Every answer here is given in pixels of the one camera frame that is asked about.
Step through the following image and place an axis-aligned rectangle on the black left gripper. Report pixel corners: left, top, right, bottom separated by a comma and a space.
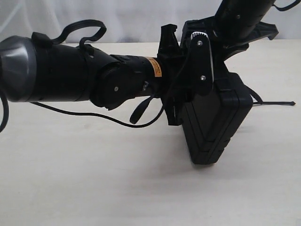
157, 24, 214, 125

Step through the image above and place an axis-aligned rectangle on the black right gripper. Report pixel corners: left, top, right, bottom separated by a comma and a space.
182, 16, 278, 79

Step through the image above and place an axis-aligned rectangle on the black plastic carrying case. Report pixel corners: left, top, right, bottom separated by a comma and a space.
182, 71, 253, 165

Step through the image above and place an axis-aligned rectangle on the black cord with knot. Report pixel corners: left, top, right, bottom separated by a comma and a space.
30, 84, 297, 129

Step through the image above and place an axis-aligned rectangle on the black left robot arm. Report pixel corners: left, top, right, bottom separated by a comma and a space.
0, 20, 214, 128

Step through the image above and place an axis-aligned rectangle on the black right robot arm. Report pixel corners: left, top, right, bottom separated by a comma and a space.
180, 0, 279, 65

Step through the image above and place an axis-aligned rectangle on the white backdrop curtain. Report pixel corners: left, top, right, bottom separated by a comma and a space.
0, 0, 301, 45

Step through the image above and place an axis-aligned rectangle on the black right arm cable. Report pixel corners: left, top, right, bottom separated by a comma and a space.
272, 0, 301, 12

